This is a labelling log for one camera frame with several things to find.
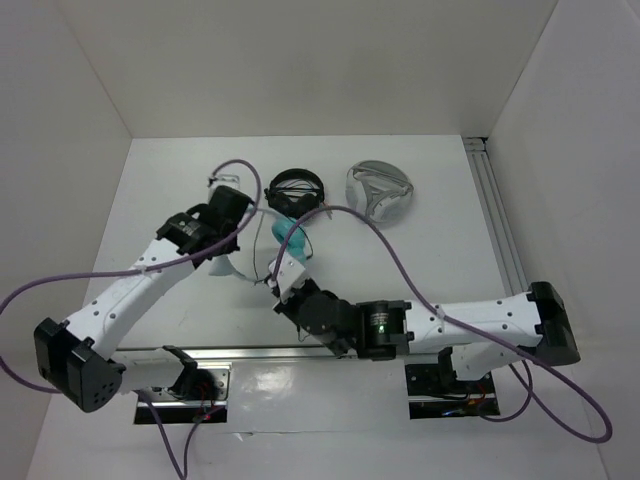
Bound thin black headphone cable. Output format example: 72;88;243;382
249;214;316;286

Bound teal cat-ear headphones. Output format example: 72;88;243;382
208;207;316;282

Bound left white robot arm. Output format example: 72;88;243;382
34;186;253;413

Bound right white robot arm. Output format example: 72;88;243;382
267;279;581;392

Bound black headphones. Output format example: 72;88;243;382
264;168;325;219

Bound white grey headphones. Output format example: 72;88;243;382
345;160;414;225

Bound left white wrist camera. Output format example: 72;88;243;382
207;173;241;201

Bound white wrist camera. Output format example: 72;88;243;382
267;253;309;303
207;173;241;201

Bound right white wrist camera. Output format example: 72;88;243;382
267;253;309;303

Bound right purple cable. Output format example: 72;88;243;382
269;204;614;444

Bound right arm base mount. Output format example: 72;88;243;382
405;364;501;420

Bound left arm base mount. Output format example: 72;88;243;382
144;362;231;425

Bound aluminium rail front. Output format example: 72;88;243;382
112;340;441;366

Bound aluminium rail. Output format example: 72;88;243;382
112;340;441;366
462;137;528;295

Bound aluminium rail right side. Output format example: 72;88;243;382
462;137;528;295

